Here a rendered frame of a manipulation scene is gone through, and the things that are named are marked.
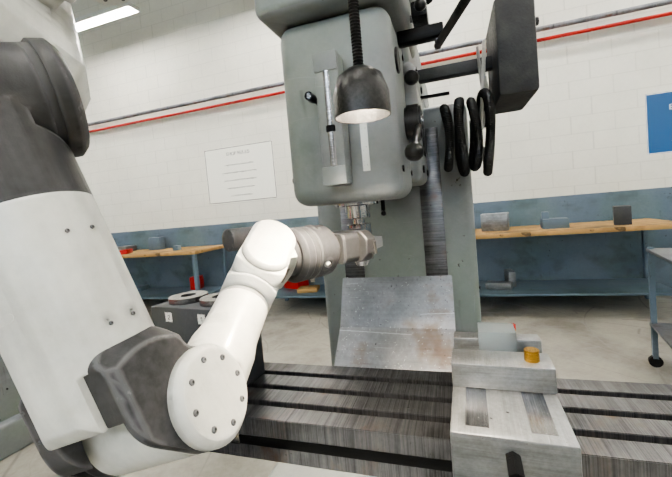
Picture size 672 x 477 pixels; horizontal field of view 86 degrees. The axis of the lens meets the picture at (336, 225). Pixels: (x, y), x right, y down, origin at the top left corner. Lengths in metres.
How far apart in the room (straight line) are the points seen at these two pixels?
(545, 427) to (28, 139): 0.62
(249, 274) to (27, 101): 0.26
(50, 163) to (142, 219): 6.71
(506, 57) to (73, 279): 0.86
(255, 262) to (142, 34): 7.03
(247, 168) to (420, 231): 4.83
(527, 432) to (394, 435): 0.21
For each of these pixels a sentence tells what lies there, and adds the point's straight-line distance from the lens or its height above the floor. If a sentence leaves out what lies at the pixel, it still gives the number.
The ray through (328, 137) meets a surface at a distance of 0.59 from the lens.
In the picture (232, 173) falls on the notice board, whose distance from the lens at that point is 5.87.
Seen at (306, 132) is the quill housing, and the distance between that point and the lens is 0.65.
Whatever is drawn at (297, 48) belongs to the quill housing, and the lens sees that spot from 0.69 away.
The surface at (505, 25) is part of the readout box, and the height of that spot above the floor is 1.66.
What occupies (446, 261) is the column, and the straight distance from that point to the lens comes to 1.06.
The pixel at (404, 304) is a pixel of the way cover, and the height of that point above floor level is 1.01.
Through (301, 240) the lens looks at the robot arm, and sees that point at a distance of 0.56.
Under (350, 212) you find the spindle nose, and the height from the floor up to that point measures 1.29.
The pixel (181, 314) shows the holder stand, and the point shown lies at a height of 1.10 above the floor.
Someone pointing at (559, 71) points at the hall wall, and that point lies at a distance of 5.22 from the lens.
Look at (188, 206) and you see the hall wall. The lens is 6.37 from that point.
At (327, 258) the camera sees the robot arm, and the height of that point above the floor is 1.22.
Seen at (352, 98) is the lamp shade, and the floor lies 1.43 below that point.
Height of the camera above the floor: 1.30
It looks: 3 degrees down
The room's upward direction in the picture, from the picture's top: 5 degrees counter-clockwise
